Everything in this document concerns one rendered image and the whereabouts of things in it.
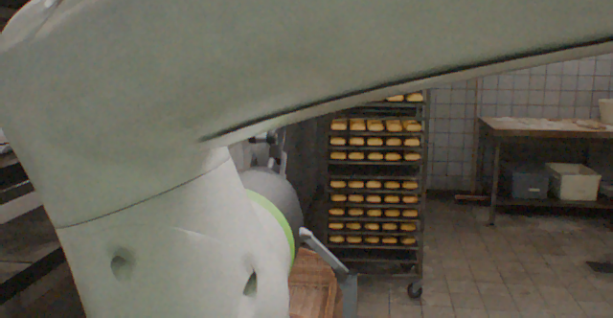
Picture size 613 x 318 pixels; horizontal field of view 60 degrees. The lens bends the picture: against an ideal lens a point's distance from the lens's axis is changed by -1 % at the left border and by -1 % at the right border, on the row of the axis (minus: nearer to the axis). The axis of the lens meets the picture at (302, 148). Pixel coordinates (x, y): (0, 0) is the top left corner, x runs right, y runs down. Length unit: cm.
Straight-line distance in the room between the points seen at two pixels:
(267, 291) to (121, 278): 7
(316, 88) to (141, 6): 6
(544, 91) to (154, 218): 571
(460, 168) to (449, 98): 75
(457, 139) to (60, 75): 561
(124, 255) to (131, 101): 9
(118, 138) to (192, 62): 7
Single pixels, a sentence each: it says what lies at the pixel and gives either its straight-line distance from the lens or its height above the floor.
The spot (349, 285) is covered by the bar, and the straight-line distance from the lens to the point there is 167.
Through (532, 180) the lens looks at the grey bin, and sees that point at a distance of 529.
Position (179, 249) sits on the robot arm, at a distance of 26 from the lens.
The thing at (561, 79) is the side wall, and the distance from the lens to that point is 594.
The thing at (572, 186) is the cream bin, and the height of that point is 36.
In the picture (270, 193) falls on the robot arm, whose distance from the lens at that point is 39.
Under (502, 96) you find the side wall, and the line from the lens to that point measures 580.
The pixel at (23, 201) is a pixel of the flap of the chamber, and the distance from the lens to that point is 87.
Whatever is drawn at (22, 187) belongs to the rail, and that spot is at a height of 143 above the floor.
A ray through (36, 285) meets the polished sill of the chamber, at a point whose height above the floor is 117.
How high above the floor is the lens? 164
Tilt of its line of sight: 11 degrees down
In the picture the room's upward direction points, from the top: straight up
